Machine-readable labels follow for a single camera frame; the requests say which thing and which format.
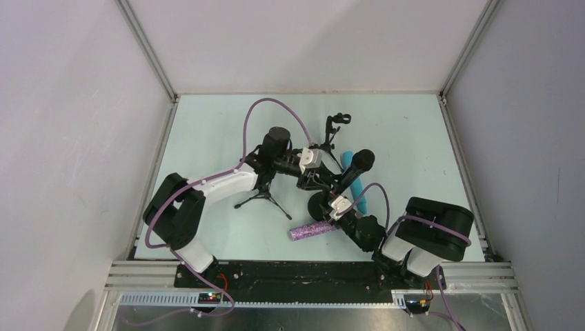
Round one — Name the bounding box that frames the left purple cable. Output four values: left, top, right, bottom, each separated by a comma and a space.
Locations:
145, 97, 314, 266

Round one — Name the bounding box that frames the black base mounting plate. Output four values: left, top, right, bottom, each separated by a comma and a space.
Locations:
174, 260, 446, 304

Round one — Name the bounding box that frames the aluminium frame rail front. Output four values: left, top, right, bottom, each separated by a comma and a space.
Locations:
106, 261, 519, 307

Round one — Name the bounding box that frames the black microphone orange end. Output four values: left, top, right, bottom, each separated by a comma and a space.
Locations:
335, 149, 375, 194

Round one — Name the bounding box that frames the tripod stand with clip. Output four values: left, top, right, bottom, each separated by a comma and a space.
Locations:
318, 112, 352, 170

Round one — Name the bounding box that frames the purple glitter microphone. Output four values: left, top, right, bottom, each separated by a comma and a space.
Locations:
289, 221, 337, 241

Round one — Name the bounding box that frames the purple cable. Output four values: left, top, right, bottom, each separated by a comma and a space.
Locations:
342, 182, 472, 331
145, 97, 314, 266

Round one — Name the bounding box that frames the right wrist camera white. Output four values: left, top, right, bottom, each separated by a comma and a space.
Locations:
331, 195, 353, 221

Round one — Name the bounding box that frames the black round base mic stand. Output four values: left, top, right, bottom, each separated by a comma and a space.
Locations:
305, 179, 347, 221

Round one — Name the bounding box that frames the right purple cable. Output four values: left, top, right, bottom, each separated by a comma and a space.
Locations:
342, 182, 472, 331

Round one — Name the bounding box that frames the blue toy microphone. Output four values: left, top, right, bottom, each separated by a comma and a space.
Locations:
341, 151, 368, 214

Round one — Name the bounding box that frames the tripod stand with shock mount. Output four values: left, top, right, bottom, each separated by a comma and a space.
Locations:
234, 170, 293, 220

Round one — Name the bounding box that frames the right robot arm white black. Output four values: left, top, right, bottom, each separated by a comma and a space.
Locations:
308, 192, 474, 278

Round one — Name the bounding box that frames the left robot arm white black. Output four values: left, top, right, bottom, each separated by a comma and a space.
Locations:
142, 127, 340, 274

